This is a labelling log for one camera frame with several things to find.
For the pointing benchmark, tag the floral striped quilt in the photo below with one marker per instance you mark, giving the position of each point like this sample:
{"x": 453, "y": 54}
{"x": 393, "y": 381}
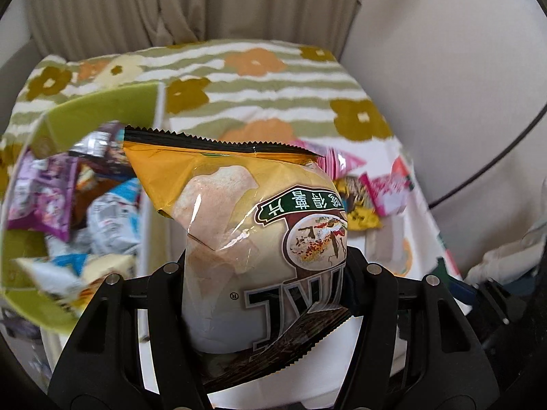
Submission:
{"x": 227, "y": 90}

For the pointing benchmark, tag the pink white snack bag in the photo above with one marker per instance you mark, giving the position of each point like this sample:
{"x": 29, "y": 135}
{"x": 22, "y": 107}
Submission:
{"x": 390, "y": 192}

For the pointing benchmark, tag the purple snack bag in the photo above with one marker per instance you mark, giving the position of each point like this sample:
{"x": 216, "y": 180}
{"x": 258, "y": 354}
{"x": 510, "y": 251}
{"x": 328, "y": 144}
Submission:
{"x": 43, "y": 195}

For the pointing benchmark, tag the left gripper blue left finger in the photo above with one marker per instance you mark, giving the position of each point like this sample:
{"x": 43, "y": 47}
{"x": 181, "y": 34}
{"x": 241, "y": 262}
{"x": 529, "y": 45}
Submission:
{"x": 100, "y": 365}

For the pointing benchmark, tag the yellow potato chips bag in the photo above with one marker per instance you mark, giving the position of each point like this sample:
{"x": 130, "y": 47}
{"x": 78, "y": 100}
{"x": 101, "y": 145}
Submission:
{"x": 266, "y": 243}

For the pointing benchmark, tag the pink striped snack bag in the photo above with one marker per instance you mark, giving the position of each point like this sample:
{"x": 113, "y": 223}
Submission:
{"x": 334, "y": 162}

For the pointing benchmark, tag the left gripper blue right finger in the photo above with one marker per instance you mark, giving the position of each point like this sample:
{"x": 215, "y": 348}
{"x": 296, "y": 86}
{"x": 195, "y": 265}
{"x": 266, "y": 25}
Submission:
{"x": 415, "y": 348}

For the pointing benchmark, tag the white blue snack bag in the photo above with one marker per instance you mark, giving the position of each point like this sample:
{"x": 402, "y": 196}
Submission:
{"x": 113, "y": 220}

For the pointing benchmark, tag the beige curtain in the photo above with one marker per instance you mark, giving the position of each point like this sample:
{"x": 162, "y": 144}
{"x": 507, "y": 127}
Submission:
{"x": 77, "y": 29}

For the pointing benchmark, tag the yellow brown snack bag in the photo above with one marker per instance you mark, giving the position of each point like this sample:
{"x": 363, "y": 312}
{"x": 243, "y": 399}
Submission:
{"x": 358, "y": 204}

